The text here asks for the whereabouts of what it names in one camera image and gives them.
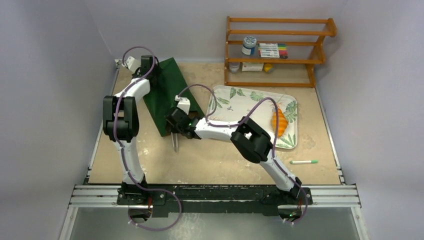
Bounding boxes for metal tongs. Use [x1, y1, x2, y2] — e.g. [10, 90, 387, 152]
[171, 132, 179, 153]

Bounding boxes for green paper bag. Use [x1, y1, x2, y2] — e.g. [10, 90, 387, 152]
[143, 58, 188, 137]

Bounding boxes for orange fake croissant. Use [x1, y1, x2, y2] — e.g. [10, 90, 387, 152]
[270, 107, 289, 138]

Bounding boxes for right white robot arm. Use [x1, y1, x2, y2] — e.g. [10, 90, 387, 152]
[165, 107, 307, 204]

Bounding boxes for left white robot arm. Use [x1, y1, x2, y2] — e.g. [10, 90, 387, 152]
[102, 55, 160, 205]

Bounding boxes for small clear jar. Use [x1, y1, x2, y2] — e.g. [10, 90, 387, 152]
[228, 62, 240, 73]

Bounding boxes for small white box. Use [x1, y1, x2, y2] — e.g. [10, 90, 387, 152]
[241, 62, 264, 72]

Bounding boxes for leaf pattern tray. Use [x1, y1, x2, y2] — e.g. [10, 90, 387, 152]
[204, 84, 299, 150]

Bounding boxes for yellow small object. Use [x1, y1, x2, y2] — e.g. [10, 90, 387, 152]
[263, 63, 274, 73]

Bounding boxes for white jar blue lid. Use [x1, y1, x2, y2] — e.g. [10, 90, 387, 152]
[241, 36, 257, 56]

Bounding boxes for coloured marker pen set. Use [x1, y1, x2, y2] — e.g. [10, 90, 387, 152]
[258, 43, 288, 59]

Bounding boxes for green white marker pen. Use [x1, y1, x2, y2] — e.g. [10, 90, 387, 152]
[289, 160, 319, 165]

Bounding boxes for orange wooden shelf rack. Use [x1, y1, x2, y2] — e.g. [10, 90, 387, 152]
[224, 16, 338, 88]

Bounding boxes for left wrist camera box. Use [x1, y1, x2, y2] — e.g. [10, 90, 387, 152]
[122, 56, 141, 74]

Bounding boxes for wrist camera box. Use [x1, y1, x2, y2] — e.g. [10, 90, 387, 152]
[174, 95, 191, 115]
[122, 56, 141, 74]

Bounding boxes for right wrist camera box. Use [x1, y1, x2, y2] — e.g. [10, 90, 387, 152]
[174, 95, 191, 115]

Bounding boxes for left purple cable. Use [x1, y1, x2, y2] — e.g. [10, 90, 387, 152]
[112, 45, 183, 232]

